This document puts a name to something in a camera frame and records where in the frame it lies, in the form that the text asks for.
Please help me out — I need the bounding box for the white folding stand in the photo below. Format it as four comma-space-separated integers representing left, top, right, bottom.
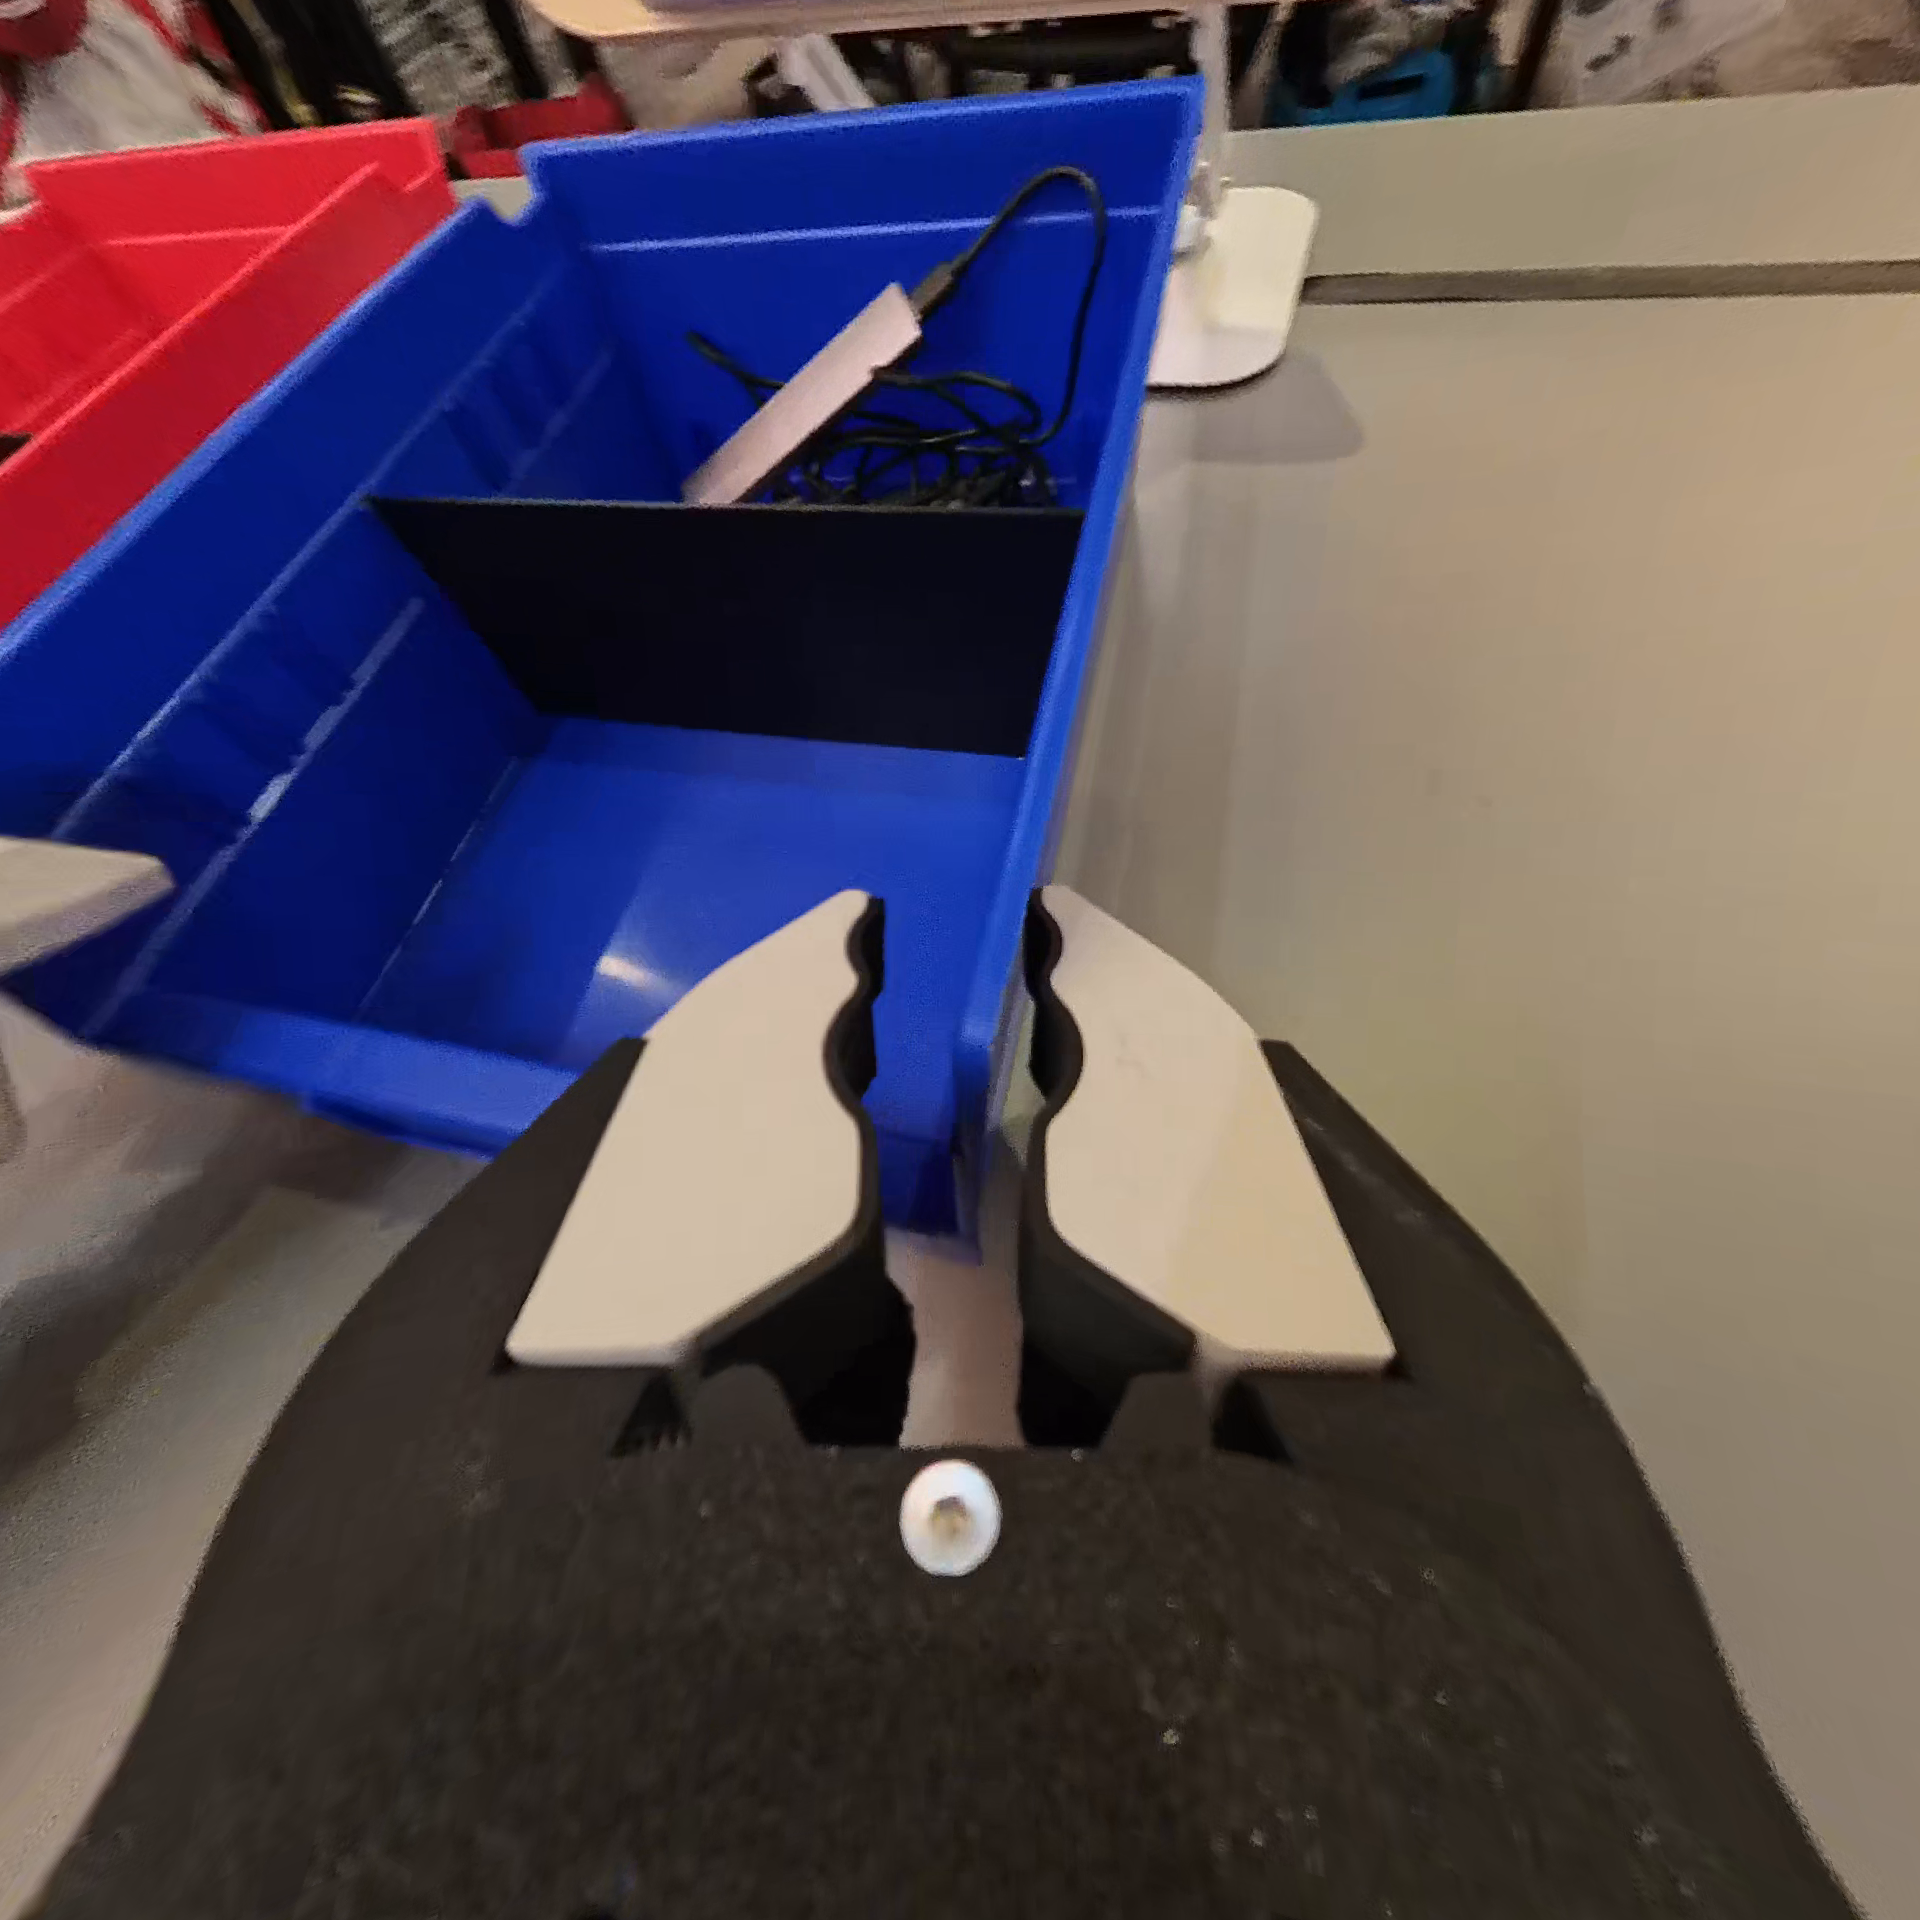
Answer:
1149, 0, 1327, 396

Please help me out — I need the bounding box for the blue plastic bin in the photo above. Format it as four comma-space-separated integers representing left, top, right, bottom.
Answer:
0, 76, 1213, 1251

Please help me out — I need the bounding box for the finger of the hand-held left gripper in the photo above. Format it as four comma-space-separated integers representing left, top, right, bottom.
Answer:
0, 839, 178, 1161

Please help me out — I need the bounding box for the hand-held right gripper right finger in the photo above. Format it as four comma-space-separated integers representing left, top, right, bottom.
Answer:
1023, 886, 1401, 1416

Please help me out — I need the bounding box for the red white printed bag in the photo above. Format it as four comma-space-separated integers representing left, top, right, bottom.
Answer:
0, 0, 189, 157

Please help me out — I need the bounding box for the grey desk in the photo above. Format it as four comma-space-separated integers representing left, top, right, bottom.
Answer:
0, 85, 1920, 1920

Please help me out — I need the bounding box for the thick black cable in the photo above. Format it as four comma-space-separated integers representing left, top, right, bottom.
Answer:
688, 325, 1070, 515

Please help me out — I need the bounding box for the white hub with cable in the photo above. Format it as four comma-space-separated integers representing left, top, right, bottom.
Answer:
682, 163, 1115, 510

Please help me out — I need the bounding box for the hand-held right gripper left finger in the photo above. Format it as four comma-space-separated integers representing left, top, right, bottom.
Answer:
506, 892, 895, 1413

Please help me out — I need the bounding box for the red plastic bin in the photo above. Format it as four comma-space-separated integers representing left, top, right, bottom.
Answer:
0, 118, 463, 636

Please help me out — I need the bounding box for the dark desk cable flap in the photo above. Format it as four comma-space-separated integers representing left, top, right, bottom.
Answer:
1304, 263, 1920, 311

